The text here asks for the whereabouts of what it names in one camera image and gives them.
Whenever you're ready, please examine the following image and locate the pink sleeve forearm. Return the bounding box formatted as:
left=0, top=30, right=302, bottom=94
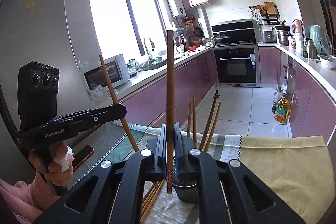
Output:
left=1, top=173, right=60, bottom=223

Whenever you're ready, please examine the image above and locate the kitchen window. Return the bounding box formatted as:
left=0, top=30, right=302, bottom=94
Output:
left=89, top=0, right=166, bottom=61

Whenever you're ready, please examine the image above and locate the person's left hand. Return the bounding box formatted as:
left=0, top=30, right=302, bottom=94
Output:
left=29, top=141, right=74, bottom=189

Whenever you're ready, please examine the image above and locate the smartphone on table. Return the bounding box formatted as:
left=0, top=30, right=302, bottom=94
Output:
left=72, top=145, right=95, bottom=170

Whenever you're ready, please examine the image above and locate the black mesh utensil holder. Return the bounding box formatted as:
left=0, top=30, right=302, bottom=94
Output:
left=173, top=133, right=198, bottom=203

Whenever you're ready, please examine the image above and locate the white microwave oven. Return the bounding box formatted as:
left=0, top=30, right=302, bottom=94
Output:
left=84, top=54, right=130, bottom=90

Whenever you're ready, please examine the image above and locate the patterned tablecloth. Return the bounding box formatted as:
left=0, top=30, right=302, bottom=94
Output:
left=67, top=121, right=335, bottom=223

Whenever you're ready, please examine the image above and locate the cooking oil bottle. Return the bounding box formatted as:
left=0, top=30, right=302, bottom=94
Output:
left=274, top=92, right=291, bottom=123

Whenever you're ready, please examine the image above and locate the silver refrigerator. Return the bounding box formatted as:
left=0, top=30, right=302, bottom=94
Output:
left=0, top=0, right=103, bottom=183

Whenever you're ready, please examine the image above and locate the black built-in oven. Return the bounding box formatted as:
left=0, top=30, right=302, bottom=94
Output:
left=213, top=45, right=260, bottom=87

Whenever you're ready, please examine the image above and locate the black wok on stove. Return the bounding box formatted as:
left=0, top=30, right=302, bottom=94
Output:
left=214, top=35, right=231, bottom=43

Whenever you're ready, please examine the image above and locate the white water heater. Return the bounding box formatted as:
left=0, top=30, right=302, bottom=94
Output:
left=167, top=0, right=186, bottom=17

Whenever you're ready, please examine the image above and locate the silver rice cooker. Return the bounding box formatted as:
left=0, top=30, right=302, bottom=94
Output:
left=260, top=29, right=276, bottom=43

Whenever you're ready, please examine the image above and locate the steel thermos flask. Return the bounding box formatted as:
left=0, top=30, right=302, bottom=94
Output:
left=303, top=38, right=317, bottom=59

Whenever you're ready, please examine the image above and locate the black range hood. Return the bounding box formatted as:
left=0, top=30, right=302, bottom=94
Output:
left=211, top=19, right=256, bottom=44

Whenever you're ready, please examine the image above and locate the steel steamer pot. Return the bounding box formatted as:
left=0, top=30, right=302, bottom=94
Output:
left=276, top=25, right=291, bottom=46

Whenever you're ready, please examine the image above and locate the mint green appliance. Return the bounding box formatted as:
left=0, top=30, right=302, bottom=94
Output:
left=309, top=25, right=333, bottom=56

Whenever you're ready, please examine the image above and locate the pink thermos jug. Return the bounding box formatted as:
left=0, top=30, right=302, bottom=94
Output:
left=292, top=19, right=304, bottom=37

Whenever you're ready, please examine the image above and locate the black camera box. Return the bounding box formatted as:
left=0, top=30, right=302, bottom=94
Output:
left=18, top=61, right=60, bottom=132

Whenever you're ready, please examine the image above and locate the black wall rack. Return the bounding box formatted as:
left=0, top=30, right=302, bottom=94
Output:
left=249, top=1, right=280, bottom=25

